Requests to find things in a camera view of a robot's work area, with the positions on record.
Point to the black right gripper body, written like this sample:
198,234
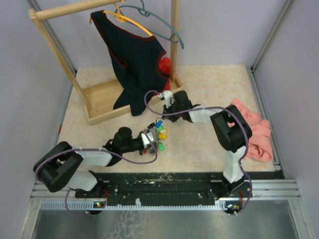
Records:
173,108

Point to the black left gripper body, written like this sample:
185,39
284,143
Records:
136,145

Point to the red-handled metal key organizer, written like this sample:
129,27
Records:
152,148

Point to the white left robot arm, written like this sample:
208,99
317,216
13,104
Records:
59,167

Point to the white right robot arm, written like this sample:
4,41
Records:
231,129

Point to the key with blue tag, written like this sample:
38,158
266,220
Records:
159,123

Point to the red cloth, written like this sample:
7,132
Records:
164,69

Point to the dark navy vest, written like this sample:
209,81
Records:
135,62

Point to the pink cloth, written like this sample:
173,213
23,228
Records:
260,148

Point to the grey-blue plastic hanger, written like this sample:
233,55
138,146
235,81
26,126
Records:
153,23

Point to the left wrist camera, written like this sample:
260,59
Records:
147,138

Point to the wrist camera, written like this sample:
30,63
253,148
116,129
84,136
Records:
147,138
167,96

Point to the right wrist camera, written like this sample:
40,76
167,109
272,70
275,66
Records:
167,96

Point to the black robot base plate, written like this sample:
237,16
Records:
162,189

